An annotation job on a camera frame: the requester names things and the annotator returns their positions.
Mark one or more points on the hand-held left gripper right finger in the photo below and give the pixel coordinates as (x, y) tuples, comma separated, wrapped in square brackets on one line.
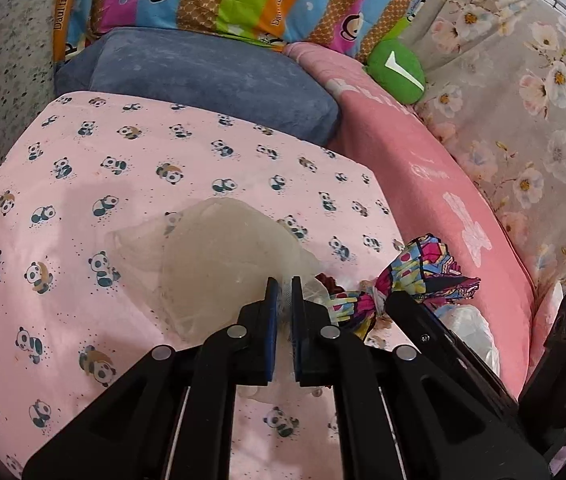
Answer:
[(297, 330)]

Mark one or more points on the pink pillow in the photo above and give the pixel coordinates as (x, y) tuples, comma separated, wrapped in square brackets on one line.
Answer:
[(548, 310)]

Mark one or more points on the white plastic bag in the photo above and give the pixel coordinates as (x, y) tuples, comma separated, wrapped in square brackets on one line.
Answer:
[(468, 330)]

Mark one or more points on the dark red cloth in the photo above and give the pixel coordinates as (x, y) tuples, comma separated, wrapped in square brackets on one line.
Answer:
[(330, 281)]

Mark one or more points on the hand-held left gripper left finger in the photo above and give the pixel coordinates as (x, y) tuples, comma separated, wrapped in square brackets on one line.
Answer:
[(270, 330)]

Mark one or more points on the colourful patterned cloth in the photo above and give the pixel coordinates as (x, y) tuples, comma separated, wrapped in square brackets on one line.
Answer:
[(413, 270)]

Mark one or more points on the grey floral quilt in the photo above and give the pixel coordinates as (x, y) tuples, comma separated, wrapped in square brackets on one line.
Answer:
[(513, 135)]

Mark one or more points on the pink blanket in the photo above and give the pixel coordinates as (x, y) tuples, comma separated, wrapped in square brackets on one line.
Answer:
[(413, 150)]

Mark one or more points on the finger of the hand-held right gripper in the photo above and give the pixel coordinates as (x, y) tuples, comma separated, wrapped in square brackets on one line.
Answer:
[(433, 332)]

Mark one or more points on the translucent plastic bag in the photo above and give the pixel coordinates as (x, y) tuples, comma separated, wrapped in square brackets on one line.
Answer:
[(213, 260)]

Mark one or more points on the blue cushion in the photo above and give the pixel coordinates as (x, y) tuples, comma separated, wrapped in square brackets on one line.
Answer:
[(188, 75)]

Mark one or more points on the green round cushion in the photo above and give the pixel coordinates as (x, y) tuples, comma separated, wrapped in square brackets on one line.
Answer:
[(388, 80)]

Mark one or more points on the pink panda print cloth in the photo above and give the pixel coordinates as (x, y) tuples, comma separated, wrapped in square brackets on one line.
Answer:
[(113, 170)]

